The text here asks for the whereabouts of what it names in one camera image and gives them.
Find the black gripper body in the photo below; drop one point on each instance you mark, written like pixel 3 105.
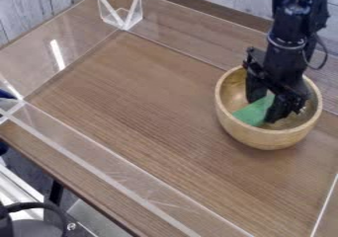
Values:
pixel 281 65

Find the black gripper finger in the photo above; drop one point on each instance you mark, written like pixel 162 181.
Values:
pixel 256 87
pixel 285 105

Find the green rectangular block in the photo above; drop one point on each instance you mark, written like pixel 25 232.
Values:
pixel 253 114

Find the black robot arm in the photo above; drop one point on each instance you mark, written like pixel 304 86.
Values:
pixel 300 19

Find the light wooden bowl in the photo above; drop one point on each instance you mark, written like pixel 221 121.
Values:
pixel 271 136

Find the black table leg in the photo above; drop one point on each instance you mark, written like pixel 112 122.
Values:
pixel 57 193

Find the clear acrylic corner bracket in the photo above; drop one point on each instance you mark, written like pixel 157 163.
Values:
pixel 122 18

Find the clear acrylic barrier wall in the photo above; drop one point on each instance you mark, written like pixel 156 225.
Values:
pixel 116 117

